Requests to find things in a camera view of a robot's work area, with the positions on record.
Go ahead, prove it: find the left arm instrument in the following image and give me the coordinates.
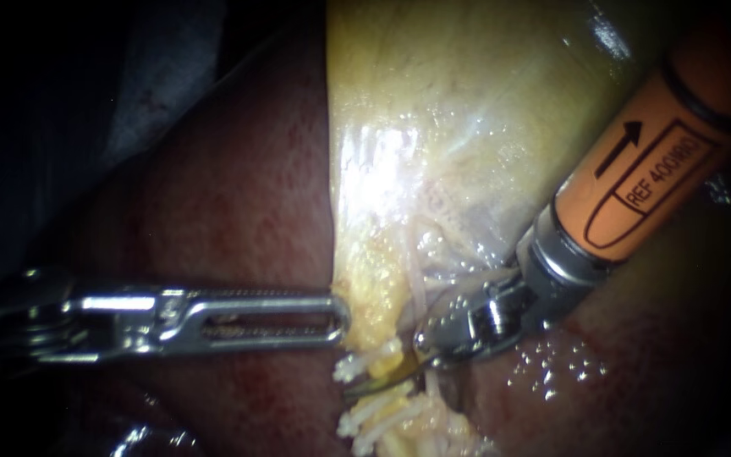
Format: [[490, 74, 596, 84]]
[[0, 271, 180, 366]]

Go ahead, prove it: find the right arm instrument jaw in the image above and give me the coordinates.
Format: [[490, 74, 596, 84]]
[[343, 352, 444, 401]]

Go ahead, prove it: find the right arm instrument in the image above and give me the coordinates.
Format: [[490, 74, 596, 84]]
[[413, 201, 615, 371]]

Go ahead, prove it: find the left arm instrument jaw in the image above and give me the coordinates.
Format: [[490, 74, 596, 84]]
[[158, 287, 354, 356]]

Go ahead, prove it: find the gallbladder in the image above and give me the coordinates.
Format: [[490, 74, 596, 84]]
[[325, 0, 684, 382]]

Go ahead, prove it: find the pale fatty tissue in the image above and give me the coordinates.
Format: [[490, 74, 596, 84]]
[[365, 396, 491, 457]]

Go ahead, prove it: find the dark red liver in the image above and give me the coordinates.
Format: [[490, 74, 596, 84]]
[[22, 35, 731, 457]]

